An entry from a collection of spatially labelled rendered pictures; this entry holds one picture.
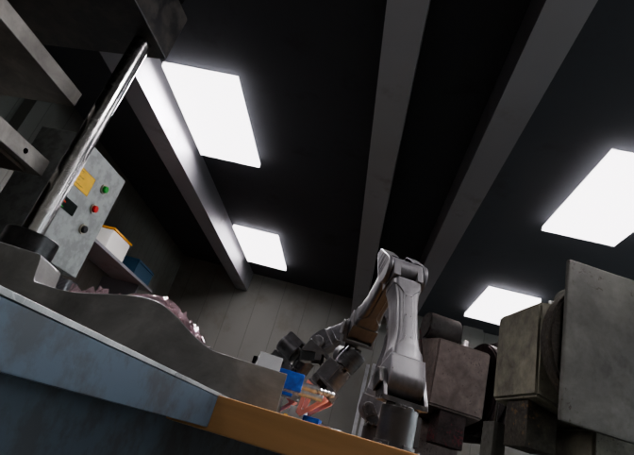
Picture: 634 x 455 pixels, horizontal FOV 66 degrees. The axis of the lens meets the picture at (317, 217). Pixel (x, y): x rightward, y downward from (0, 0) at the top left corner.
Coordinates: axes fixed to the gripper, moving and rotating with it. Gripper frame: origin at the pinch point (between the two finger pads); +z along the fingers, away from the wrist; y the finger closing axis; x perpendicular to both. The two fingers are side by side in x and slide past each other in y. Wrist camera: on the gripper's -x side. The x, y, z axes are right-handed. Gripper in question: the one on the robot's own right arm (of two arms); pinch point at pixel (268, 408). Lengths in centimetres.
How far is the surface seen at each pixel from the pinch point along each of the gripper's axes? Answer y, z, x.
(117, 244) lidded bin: -158, 63, -380
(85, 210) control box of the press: 47, -8, -76
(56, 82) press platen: 82, -35, -71
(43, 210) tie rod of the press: 69, -6, -51
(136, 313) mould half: 85, -19, 30
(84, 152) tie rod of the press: 67, -25, -60
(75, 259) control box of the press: 41, 7, -71
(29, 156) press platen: 78, -15, -58
